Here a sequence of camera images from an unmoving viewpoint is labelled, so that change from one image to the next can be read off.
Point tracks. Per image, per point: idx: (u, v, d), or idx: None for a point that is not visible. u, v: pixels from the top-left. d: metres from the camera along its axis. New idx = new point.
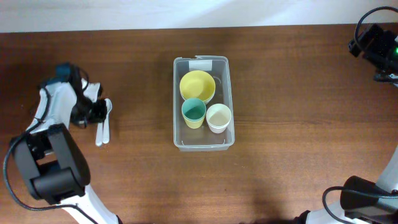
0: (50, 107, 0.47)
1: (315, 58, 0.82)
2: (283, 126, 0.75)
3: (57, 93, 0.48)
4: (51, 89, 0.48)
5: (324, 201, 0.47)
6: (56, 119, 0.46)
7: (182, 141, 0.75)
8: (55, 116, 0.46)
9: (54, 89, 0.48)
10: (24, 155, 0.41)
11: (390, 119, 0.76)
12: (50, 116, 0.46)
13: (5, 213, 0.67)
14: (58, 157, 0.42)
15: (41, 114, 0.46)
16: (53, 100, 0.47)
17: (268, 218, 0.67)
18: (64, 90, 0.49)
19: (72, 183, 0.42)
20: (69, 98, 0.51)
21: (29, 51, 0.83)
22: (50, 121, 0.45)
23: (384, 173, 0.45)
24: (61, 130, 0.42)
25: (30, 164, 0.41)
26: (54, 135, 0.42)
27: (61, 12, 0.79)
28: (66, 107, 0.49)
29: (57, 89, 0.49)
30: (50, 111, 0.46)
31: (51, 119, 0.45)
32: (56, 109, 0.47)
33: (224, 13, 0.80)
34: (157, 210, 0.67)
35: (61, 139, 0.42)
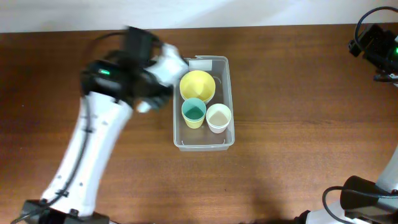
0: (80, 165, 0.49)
1: (315, 58, 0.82)
2: (283, 126, 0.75)
3: (96, 133, 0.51)
4: (95, 109, 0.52)
5: (324, 201, 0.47)
6: (79, 188, 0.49)
7: (182, 141, 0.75)
8: (81, 183, 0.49)
9: (96, 121, 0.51)
10: None
11: (390, 119, 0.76)
12: (76, 183, 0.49)
13: (5, 214, 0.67)
14: None
15: (68, 179, 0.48)
16: (87, 146, 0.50)
17: (268, 218, 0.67)
18: (109, 117, 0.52)
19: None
20: (111, 134, 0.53)
21: (28, 52, 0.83)
22: (73, 198, 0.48)
23: (384, 173, 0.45)
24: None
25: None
26: None
27: (60, 12, 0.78)
28: (105, 147, 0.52)
29: (101, 119, 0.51)
30: (78, 175, 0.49)
31: (74, 190, 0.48)
32: (85, 170, 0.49)
33: (224, 13, 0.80)
34: (157, 210, 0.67)
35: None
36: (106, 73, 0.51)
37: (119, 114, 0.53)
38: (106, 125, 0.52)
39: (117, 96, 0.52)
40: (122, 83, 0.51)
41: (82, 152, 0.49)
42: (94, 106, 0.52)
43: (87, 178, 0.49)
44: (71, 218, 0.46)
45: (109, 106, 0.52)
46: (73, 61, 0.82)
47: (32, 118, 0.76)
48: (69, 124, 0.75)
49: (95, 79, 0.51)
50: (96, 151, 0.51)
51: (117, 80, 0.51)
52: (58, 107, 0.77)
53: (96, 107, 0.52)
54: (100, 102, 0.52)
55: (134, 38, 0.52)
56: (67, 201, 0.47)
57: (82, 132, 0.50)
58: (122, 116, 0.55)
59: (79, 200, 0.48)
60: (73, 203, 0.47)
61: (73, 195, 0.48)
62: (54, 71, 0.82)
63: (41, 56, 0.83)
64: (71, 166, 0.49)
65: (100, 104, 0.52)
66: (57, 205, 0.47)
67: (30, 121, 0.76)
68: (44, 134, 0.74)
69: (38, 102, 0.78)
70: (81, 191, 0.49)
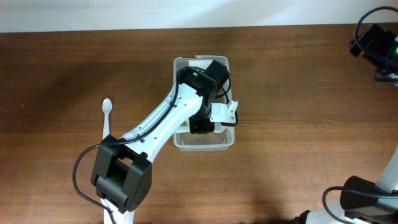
0: (159, 124, 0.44)
1: (316, 58, 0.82)
2: (283, 125, 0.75)
3: (180, 108, 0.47)
4: (182, 93, 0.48)
5: (324, 201, 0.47)
6: (154, 143, 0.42)
7: (182, 141, 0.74)
8: (156, 137, 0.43)
9: (181, 100, 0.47)
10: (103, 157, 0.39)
11: (390, 118, 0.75)
12: (152, 135, 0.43)
13: (5, 213, 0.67)
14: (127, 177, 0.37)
15: (148, 129, 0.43)
16: (166, 117, 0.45)
17: (268, 218, 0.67)
18: (192, 102, 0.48)
19: (122, 202, 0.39)
20: (183, 118, 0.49)
21: (29, 52, 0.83)
22: (147, 145, 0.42)
23: (385, 172, 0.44)
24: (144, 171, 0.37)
25: (102, 164, 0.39)
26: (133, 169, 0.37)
27: (60, 12, 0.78)
28: (175, 127, 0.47)
29: (186, 101, 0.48)
30: (156, 130, 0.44)
31: (150, 140, 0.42)
32: (165, 130, 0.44)
33: (224, 12, 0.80)
34: (157, 210, 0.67)
35: (137, 177, 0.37)
36: (196, 74, 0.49)
37: (195, 104, 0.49)
38: (188, 106, 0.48)
39: (199, 92, 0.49)
40: (204, 84, 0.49)
41: (166, 116, 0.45)
42: (181, 92, 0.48)
43: (161, 135, 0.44)
44: (139, 160, 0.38)
45: (193, 94, 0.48)
46: (73, 61, 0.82)
47: (32, 118, 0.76)
48: (69, 124, 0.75)
49: (186, 78, 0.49)
50: (176, 123, 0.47)
51: (201, 81, 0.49)
52: (58, 107, 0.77)
53: (183, 89, 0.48)
54: (186, 91, 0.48)
55: (221, 66, 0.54)
56: (142, 147, 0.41)
57: (166, 105, 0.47)
58: (194, 110, 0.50)
59: (152, 149, 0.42)
60: (145, 149, 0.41)
61: (148, 145, 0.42)
62: (54, 70, 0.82)
63: (42, 56, 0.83)
64: (152, 121, 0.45)
65: (186, 92, 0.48)
66: (130, 145, 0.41)
67: (30, 121, 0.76)
68: (44, 134, 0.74)
69: (38, 101, 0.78)
70: (154, 145, 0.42)
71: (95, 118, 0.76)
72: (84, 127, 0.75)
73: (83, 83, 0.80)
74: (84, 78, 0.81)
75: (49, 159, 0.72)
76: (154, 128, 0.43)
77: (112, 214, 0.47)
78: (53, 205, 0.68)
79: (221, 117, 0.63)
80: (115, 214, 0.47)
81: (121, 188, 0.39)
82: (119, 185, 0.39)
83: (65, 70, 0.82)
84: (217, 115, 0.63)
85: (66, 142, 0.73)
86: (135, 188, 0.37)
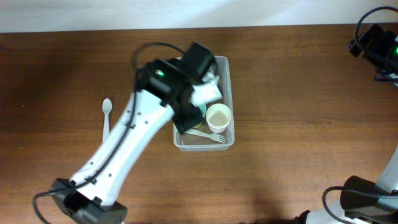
0: (112, 158, 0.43)
1: (316, 58, 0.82)
2: (283, 126, 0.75)
3: (138, 129, 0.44)
4: (141, 106, 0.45)
5: (324, 201, 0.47)
6: (109, 181, 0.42)
7: (182, 142, 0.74)
8: (110, 174, 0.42)
9: (139, 117, 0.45)
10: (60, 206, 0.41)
11: (390, 119, 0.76)
12: (106, 173, 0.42)
13: (5, 214, 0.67)
14: None
15: (101, 167, 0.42)
16: (121, 148, 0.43)
17: (268, 218, 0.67)
18: (153, 118, 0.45)
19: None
20: (148, 134, 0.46)
21: (29, 52, 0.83)
22: (100, 186, 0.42)
23: (385, 173, 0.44)
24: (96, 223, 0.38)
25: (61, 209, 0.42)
26: (87, 218, 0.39)
27: (61, 12, 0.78)
28: (135, 152, 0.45)
29: (145, 117, 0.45)
30: (109, 167, 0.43)
31: (104, 180, 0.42)
32: (120, 163, 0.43)
33: (224, 13, 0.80)
34: (157, 210, 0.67)
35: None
36: (161, 73, 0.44)
37: (158, 120, 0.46)
38: (148, 126, 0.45)
39: (165, 99, 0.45)
40: (171, 87, 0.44)
41: (120, 144, 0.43)
42: (140, 103, 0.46)
43: (117, 169, 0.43)
44: (92, 208, 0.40)
45: (154, 107, 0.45)
46: (73, 61, 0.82)
47: (32, 119, 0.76)
48: (69, 124, 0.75)
49: (150, 79, 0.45)
50: (136, 147, 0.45)
51: (166, 83, 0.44)
52: (58, 108, 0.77)
53: (142, 102, 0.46)
54: (146, 103, 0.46)
55: (203, 51, 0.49)
56: (93, 190, 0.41)
57: (123, 127, 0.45)
58: (160, 122, 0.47)
59: (106, 189, 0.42)
60: (99, 190, 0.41)
61: (101, 185, 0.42)
62: (54, 70, 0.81)
63: (41, 56, 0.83)
64: (106, 154, 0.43)
65: (146, 105, 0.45)
66: (82, 190, 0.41)
67: (30, 121, 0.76)
68: (45, 134, 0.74)
69: (38, 102, 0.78)
70: (109, 183, 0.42)
71: (95, 119, 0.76)
72: (84, 127, 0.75)
73: (83, 83, 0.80)
74: (84, 78, 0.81)
75: (49, 159, 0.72)
76: (106, 165, 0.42)
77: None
78: (53, 206, 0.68)
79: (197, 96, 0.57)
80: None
81: None
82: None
83: (65, 70, 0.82)
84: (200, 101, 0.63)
85: (66, 142, 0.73)
86: None
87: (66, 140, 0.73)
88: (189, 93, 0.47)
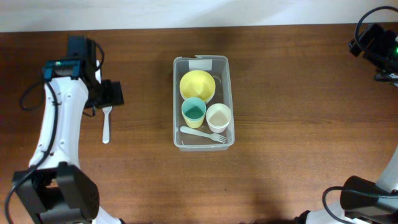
0: (58, 129, 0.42)
1: (315, 58, 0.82)
2: (283, 125, 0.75)
3: (66, 103, 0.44)
4: (60, 87, 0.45)
5: (324, 201, 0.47)
6: (64, 148, 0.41)
7: (182, 141, 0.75)
8: (63, 142, 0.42)
9: (61, 94, 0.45)
10: (30, 195, 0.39)
11: (390, 118, 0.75)
12: (57, 144, 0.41)
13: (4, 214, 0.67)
14: (65, 195, 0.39)
15: (50, 140, 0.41)
16: (61, 119, 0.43)
17: (268, 218, 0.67)
18: (75, 91, 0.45)
19: (79, 214, 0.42)
20: (78, 106, 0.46)
21: (28, 52, 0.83)
22: (58, 155, 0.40)
23: (385, 173, 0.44)
24: (71, 177, 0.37)
25: (33, 203, 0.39)
26: (63, 181, 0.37)
27: (60, 12, 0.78)
28: (75, 121, 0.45)
29: (66, 93, 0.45)
30: (58, 136, 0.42)
31: (58, 149, 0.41)
32: (67, 130, 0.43)
33: (224, 12, 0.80)
34: (157, 210, 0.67)
35: (70, 184, 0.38)
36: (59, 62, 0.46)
37: (80, 91, 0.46)
38: (76, 96, 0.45)
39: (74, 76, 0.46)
40: (73, 66, 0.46)
41: (57, 119, 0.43)
42: (58, 87, 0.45)
43: (67, 136, 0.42)
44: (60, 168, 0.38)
45: (69, 83, 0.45)
46: None
47: (32, 118, 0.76)
48: None
49: (54, 71, 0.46)
50: (74, 116, 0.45)
51: (68, 66, 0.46)
52: None
53: (58, 84, 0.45)
54: (62, 84, 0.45)
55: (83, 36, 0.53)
56: (55, 160, 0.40)
57: (50, 107, 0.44)
58: (84, 94, 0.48)
59: (66, 154, 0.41)
60: (58, 158, 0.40)
61: (59, 152, 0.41)
62: None
63: (40, 56, 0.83)
64: (48, 131, 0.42)
65: (62, 86, 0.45)
66: (43, 166, 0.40)
67: (30, 121, 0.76)
68: None
69: (38, 102, 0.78)
70: (66, 150, 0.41)
71: (94, 119, 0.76)
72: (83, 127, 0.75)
73: None
74: None
75: None
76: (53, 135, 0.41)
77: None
78: None
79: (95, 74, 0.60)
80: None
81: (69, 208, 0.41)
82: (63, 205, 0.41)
83: None
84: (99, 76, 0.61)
85: None
86: (77, 200, 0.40)
87: None
88: (90, 71, 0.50)
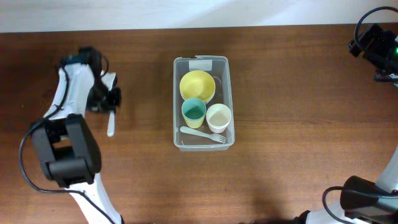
0: (69, 93, 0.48)
1: (315, 58, 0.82)
2: (283, 125, 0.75)
3: (79, 75, 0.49)
4: (72, 66, 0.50)
5: (324, 201, 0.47)
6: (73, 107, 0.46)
7: (182, 141, 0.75)
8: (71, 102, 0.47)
9: (74, 70, 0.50)
10: (41, 141, 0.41)
11: (389, 118, 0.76)
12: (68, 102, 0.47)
13: (4, 213, 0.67)
14: (73, 141, 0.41)
15: (61, 100, 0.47)
16: (72, 86, 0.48)
17: (268, 218, 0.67)
18: (84, 70, 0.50)
19: (83, 168, 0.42)
20: (87, 81, 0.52)
21: (30, 51, 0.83)
22: (68, 110, 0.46)
23: (384, 172, 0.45)
24: (79, 123, 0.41)
25: (45, 149, 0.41)
26: (71, 126, 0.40)
27: (61, 11, 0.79)
28: (83, 91, 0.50)
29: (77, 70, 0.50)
30: (69, 97, 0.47)
31: (68, 106, 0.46)
32: (76, 93, 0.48)
33: (224, 13, 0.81)
34: (157, 210, 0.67)
35: (79, 129, 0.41)
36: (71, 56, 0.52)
37: (89, 71, 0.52)
38: (86, 71, 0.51)
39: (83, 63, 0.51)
40: (81, 61, 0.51)
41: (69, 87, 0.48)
42: (69, 68, 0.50)
43: (76, 96, 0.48)
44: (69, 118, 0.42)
45: (79, 65, 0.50)
46: None
47: (32, 117, 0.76)
48: None
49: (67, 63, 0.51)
50: (84, 84, 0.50)
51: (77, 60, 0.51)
52: None
53: (71, 66, 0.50)
54: (73, 67, 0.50)
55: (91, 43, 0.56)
56: (64, 113, 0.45)
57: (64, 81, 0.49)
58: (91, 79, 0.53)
59: (73, 109, 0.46)
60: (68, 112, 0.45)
61: (68, 108, 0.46)
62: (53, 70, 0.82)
63: (41, 56, 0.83)
64: (62, 94, 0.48)
65: (74, 66, 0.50)
66: (55, 117, 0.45)
67: (30, 121, 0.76)
68: None
69: (38, 102, 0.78)
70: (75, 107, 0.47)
71: (94, 119, 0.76)
72: None
73: None
74: None
75: None
76: (66, 96, 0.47)
77: (86, 195, 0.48)
78: (53, 205, 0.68)
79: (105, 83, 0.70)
80: (89, 193, 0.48)
81: (75, 157, 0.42)
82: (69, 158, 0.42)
83: None
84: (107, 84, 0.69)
85: None
86: (83, 148, 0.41)
87: None
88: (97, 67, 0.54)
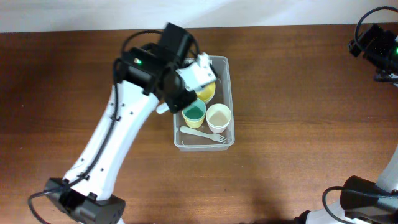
0: (101, 154, 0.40)
1: (315, 58, 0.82)
2: (283, 126, 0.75)
3: (125, 121, 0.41)
4: (125, 97, 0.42)
5: (324, 201, 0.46)
6: (102, 176, 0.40)
7: (182, 141, 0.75)
8: (102, 168, 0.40)
9: (124, 109, 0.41)
10: (57, 205, 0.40)
11: (390, 118, 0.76)
12: (98, 168, 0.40)
13: (4, 214, 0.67)
14: (86, 222, 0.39)
15: (92, 162, 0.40)
16: (107, 140, 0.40)
17: (268, 218, 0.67)
18: (138, 108, 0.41)
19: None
20: (127, 123, 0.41)
21: (29, 52, 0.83)
22: (94, 182, 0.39)
23: (384, 172, 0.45)
24: (92, 218, 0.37)
25: (58, 208, 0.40)
26: (84, 215, 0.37)
27: (60, 12, 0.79)
28: (126, 140, 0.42)
29: (129, 108, 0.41)
30: (101, 160, 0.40)
31: (96, 175, 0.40)
32: (111, 158, 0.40)
33: (224, 13, 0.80)
34: (157, 210, 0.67)
35: (89, 222, 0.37)
36: (139, 62, 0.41)
37: (142, 102, 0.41)
38: (140, 104, 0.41)
39: (147, 84, 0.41)
40: (151, 75, 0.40)
41: (106, 143, 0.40)
42: (124, 94, 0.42)
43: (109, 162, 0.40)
44: (87, 203, 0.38)
45: (137, 95, 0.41)
46: (73, 61, 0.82)
47: (32, 119, 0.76)
48: (70, 125, 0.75)
49: (128, 67, 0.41)
50: (130, 139, 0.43)
51: (147, 72, 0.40)
52: (58, 109, 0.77)
53: (127, 94, 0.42)
54: (129, 93, 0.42)
55: (176, 33, 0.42)
56: (87, 186, 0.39)
57: (108, 120, 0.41)
58: (148, 109, 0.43)
59: (101, 183, 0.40)
60: (92, 187, 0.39)
61: (95, 181, 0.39)
62: (53, 71, 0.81)
63: (41, 57, 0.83)
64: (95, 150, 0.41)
65: (130, 94, 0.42)
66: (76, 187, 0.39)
67: (29, 122, 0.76)
68: (44, 135, 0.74)
69: (38, 102, 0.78)
70: (102, 178, 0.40)
71: (94, 119, 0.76)
72: (83, 128, 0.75)
73: (83, 83, 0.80)
74: (83, 78, 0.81)
75: (49, 160, 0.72)
76: (96, 160, 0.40)
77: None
78: (54, 206, 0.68)
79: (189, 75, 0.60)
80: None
81: None
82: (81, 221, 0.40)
83: (64, 70, 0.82)
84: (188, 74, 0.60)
85: (65, 142, 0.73)
86: None
87: (65, 140, 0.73)
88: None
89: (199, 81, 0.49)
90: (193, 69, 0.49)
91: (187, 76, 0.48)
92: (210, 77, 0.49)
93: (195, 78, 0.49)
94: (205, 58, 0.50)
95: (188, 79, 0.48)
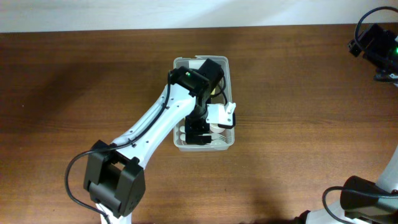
0: (149, 129, 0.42)
1: (315, 58, 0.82)
2: (283, 126, 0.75)
3: (173, 111, 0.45)
4: (175, 93, 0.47)
5: (324, 201, 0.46)
6: (145, 147, 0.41)
7: None
8: (147, 141, 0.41)
9: (173, 101, 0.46)
10: (94, 163, 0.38)
11: (390, 118, 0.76)
12: (143, 139, 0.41)
13: (4, 213, 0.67)
14: (119, 186, 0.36)
15: (140, 133, 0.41)
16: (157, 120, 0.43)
17: (268, 218, 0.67)
18: (185, 104, 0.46)
19: (114, 208, 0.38)
20: (173, 114, 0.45)
21: (29, 51, 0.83)
22: (138, 150, 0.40)
23: (384, 172, 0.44)
24: (135, 177, 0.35)
25: (93, 172, 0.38)
26: (125, 174, 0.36)
27: (61, 11, 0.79)
28: (168, 129, 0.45)
29: (178, 101, 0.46)
30: (148, 134, 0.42)
31: (142, 145, 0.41)
32: (156, 135, 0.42)
33: (224, 12, 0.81)
34: (157, 210, 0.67)
35: (129, 182, 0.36)
36: (189, 74, 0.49)
37: (188, 101, 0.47)
38: (186, 102, 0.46)
39: (192, 91, 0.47)
40: (197, 84, 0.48)
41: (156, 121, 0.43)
42: (174, 92, 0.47)
43: (153, 139, 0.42)
44: (131, 163, 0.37)
45: (186, 94, 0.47)
46: (73, 61, 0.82)
47: (32, 117, 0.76)
48: (70, 124, 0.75)
49: (179, 78, 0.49)
50: (170, 128, 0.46)
51: (194, 82, 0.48)
52: (58, 107, 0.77)
53: (177, 91, 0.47)
54: (180, 91, 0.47)
55: (214, 69, 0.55)
56: (132, 152, 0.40)
57: (158, 107, 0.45)
58: (187, 111, 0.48)
59: (143, 154, 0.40)
60: (137, 154, 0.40)
61: (140, 150, 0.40)
62: (53, 70, 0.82)
63: (41, 56, 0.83)
64: (143, 126, 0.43)
65: (180, 92, 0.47)
66: (121, 151, 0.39)
67: (30, 121, 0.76)
68: (45, 134, 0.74)
69: (38, 102, 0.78)
70: (147, 150, 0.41)
71: (95, 119, 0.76)
72: (83, 127, 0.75)
73: (83, 82, 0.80)
74: (83, 78, 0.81)
75: (49, 159, 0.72)
76: (145, 131, 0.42)
77: (108, 218, 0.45)
78: (53, 205, 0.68)
79: (216, 119, 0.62)
80: (111, 218, 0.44)
81: (114, 193, 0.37)
82: (110, 192, 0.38)
83: (64, 69, 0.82)
84: (213, 115, 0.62)
85: (65, 142, 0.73)
86: (124, 196, 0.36)
87: (66, 139, 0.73)
88: (206, 94, 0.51)
89: (219, 119, 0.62)
90: (221, 109, 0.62)
91: (212, 113, 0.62)
92: (227, 121, 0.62)
93: (218, 116, 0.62)
94: (231, 106, 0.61)
95: (212, 114, 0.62)
